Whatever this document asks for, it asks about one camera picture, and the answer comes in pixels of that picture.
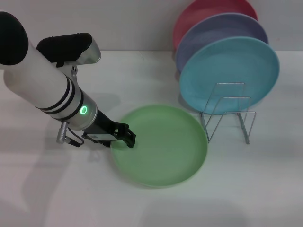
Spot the teal plate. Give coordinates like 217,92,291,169
178,36,280,115

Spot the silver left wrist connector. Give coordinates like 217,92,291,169
56,122,69,144

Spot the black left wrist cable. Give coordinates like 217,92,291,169
65,129,85,147

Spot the purple plate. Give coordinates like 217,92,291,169
175,13,269,74

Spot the silver wire plate rack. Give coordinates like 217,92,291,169
200,82,258,144

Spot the green plate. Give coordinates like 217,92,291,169
110,103,208,189

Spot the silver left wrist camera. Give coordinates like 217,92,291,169
36,32,102,81

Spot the red plate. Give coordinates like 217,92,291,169
172,0,258,52

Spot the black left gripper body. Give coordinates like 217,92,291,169
82,110,119,145

